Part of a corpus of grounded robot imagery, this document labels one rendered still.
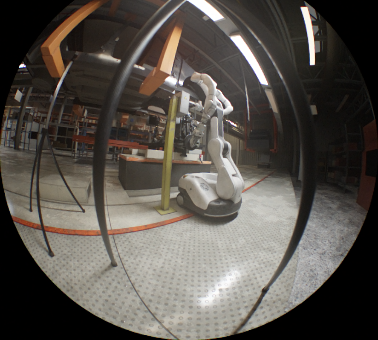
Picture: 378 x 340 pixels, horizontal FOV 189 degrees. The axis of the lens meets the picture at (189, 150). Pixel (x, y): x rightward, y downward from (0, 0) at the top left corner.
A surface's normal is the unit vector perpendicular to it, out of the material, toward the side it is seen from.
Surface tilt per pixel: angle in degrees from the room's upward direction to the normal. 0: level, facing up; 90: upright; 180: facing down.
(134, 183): 90
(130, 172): 90
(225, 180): 90
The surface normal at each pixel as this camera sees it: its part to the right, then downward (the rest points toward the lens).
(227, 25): -0.08, 1.00
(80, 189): 0.66, 0.02
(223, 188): -0.75, -0.09
